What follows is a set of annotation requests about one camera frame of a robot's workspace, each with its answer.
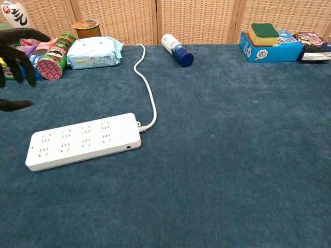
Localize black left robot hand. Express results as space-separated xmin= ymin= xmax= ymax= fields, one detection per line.
xmin=0 ymin=27 xmax=51 ymax=112

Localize white power strip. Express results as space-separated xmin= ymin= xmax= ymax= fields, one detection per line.
xmin=25 ymin=113 xmax=142 ymax=173

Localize purple snack packet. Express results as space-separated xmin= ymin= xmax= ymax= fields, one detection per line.
xmin=16 ymin=45 xmax=37 ymax=56

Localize green tub yellow lid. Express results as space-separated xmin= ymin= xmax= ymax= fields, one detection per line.
xmin=0 ymin=57 xmax=16 ymax=81

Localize small blue cookie box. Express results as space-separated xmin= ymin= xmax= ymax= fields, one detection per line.
xmin=19 ymin=53 xmax=44 ymax=82

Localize pink snack packet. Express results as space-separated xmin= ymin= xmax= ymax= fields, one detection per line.
xmin=35 ymin=37 xmax=58 ymax=52

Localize white pink drink bottle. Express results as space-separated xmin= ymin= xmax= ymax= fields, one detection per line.
xmin=1 ymin=0 xmax=41 ymax=47

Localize green Pringles can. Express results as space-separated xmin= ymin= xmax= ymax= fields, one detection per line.
xmin=36 ymin=33 xmax=77 ymax=81

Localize light blue wet wipes pack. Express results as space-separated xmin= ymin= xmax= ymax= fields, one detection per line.
xmin=66 ymin=36 xmax=125 ymax=71

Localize white bottle blue cap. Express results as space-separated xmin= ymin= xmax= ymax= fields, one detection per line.
xmin=161 ymin=34 xmax=194 ymax=68

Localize woven rattan folding screen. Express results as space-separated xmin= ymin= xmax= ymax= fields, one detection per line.
xmin=0 ymin=0 xmax=331 ymax=46

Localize yellow green scrub sponge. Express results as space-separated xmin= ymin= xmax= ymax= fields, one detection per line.
xmin=248 ymin=23 xmax=280 ymax=47

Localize blue cardboard box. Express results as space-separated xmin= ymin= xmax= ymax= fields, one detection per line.
xmin=239 ymin=29 xmax=305 ymax=64

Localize black pink snack bag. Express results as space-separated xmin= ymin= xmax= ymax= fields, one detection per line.
xmin=293 ymin=32 xmax=331 ymax=64

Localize white power cable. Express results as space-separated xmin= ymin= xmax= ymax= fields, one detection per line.
xmin=133 ymin=43 xmax=158 ymax=133

